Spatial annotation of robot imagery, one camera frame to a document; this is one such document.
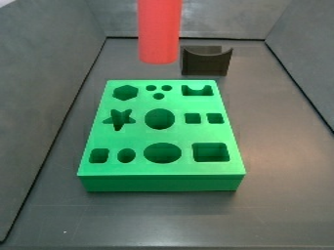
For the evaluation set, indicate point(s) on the red oval cylinder peg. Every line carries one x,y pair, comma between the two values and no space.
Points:
159,27

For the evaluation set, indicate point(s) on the green shape sorter board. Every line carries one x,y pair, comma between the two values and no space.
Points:
161,138

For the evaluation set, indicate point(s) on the black curved holder block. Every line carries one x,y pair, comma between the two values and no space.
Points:
205,60

